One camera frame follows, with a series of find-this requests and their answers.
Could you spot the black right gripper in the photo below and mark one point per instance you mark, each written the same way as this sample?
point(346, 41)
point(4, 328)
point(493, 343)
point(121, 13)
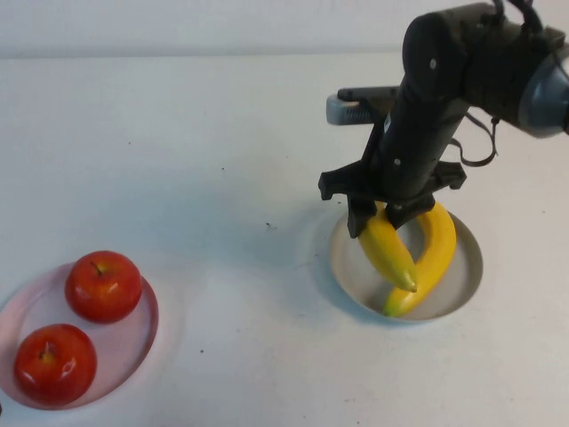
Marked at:
point(409, 155)

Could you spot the strongly curved yellow banana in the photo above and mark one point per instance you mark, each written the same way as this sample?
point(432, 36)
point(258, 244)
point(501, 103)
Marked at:
point(387, 253)

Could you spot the long yellow banana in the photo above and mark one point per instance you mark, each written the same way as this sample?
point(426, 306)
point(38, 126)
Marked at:
point(438, 253)

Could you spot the red apple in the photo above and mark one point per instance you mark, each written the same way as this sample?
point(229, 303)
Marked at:
point(55, 369)
point(103, 289)

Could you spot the grey-blue round plate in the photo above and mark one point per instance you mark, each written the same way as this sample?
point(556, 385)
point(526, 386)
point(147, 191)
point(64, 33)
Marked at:
point(462, 276)

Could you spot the pink round plate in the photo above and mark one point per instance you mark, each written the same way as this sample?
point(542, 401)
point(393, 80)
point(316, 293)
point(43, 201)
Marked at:
point(120, 342)

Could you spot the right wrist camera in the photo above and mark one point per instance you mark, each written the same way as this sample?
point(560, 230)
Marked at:
point(347, 111)

